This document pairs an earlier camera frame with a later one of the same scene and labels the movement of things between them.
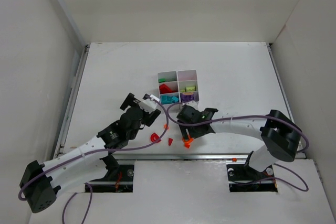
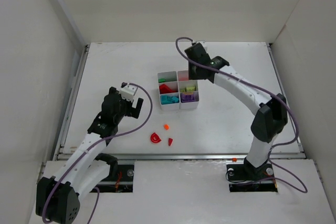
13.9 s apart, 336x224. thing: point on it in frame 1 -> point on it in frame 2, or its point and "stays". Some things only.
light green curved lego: x=190 y=88 stays
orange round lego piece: x=187 y=143 -> x=183 y=78
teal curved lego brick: x=166 y=99 stays
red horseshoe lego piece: x=155 y=138 stays
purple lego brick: x=187 y=96 stays
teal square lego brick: x=175 y=99 stays
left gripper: x=140 y=110 -> x=125 y=106
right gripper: x=194 y=131 -> x=194 y=69
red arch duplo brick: x=164 y=88 stays
